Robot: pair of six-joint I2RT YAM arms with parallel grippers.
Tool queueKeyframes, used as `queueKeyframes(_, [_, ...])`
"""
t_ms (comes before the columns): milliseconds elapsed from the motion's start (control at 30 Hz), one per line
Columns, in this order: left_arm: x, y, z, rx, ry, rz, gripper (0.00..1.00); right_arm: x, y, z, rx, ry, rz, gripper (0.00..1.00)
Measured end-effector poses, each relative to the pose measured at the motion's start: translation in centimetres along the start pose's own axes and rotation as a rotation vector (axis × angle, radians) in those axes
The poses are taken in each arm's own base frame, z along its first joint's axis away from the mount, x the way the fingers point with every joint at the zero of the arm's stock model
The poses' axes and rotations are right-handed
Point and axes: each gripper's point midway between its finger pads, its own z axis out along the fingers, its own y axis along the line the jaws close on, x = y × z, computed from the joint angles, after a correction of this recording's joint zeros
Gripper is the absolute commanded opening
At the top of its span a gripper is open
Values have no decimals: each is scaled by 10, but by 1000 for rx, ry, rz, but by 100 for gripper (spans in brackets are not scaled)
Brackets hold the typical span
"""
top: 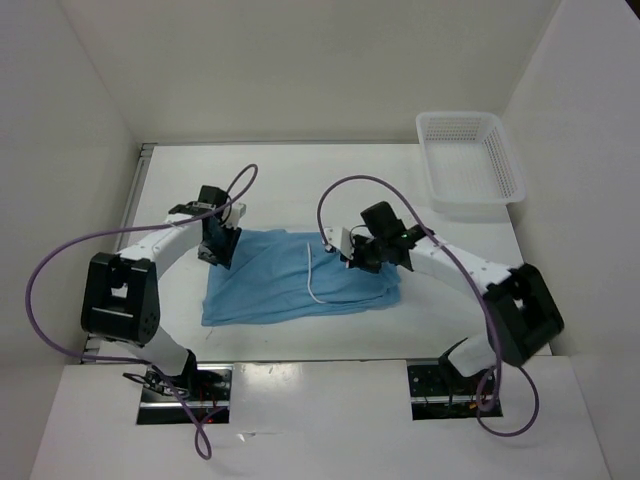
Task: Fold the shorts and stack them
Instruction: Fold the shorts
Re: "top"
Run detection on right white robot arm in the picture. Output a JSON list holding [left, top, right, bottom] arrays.
[[325, 201, 565, 393]]

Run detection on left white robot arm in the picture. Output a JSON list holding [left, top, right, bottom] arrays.
[[81, 186, 246, 400]]

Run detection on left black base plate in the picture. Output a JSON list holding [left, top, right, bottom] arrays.
[[124, 365, 233, 426]]

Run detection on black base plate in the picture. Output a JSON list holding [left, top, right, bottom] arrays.
[[124, 365, 233, 426], [406, 359, 502, 421]]

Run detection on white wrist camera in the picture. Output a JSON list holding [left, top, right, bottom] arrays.
[[225, 202, 246, 229], [322, 227, 354, 260]]

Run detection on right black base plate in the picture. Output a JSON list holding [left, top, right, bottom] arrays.
[[406, 359, 502, 421]]

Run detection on white plastic basket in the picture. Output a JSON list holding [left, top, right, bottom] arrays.
[[415, 111, 526, 214]]

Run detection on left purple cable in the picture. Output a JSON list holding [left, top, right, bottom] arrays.
[[24, 163, 260, 460]]

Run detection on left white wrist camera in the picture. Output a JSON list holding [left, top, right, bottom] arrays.
[[225, 202, 246, 229]]

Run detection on blue mesh shorts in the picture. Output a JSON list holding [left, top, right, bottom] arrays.
[[201, 230, 401, 327]]

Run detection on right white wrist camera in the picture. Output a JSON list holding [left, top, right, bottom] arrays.
[[322, 227, 354, 260]]

